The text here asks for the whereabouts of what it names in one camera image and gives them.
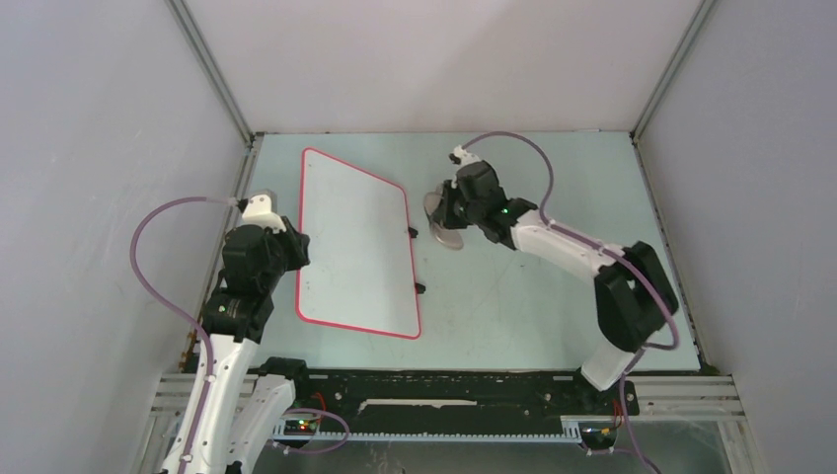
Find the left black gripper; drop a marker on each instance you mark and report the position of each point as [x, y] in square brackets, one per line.
[299, 244]

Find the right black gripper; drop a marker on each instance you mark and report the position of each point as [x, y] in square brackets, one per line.
[443, 215]

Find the grey mesh sponge eraser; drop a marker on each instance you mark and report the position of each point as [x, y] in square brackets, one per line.
[450, 239]

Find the pink-framed whiteboard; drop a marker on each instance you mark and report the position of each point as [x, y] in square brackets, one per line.
[361, 276]

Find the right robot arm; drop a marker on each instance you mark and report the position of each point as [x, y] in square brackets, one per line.
[634, 297]

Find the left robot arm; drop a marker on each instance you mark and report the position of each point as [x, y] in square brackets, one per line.
[214, 436]

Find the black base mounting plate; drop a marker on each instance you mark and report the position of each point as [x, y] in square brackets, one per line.
[462, 403]

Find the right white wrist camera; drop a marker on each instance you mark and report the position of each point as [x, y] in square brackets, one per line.
[461, 157]

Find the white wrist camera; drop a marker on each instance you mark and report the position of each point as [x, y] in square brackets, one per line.
[260, 209]
[461, 157]

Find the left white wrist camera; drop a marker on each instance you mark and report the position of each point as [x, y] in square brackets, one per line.
[260, 209]

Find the left corner aluminium post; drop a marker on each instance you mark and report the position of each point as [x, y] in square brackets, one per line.
[201, 49]

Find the corner aluminium post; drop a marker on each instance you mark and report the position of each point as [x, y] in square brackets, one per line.
[673, 66]
[201, 49]

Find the aluminium frame rail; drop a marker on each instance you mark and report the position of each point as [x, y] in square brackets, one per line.
[660, 399]

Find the right corner aluminium post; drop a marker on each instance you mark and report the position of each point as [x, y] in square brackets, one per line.
[673, 66]

